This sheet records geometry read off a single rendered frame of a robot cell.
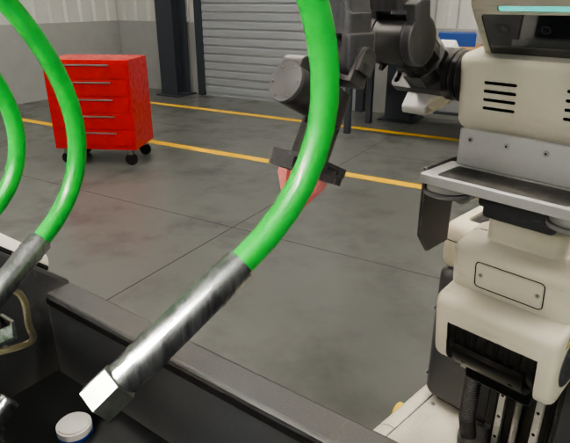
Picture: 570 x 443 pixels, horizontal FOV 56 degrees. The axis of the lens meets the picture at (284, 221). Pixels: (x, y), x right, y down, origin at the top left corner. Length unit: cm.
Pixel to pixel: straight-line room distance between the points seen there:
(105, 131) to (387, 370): 328
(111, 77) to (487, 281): 389
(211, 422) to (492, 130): 63
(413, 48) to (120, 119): 387
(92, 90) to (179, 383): 415
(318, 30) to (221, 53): 764
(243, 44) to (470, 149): 683
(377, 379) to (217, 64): 641
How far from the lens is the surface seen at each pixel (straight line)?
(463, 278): 104
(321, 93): 26
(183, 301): 26
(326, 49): 25
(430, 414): 155
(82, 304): 71
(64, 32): 859
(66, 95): 43
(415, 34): 88
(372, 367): 213
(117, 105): 458
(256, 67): 757
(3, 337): 35
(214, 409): 57
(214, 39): 795
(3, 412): 38
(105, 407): 27
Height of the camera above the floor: 129
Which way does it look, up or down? 23 degrees down
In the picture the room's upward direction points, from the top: straight up
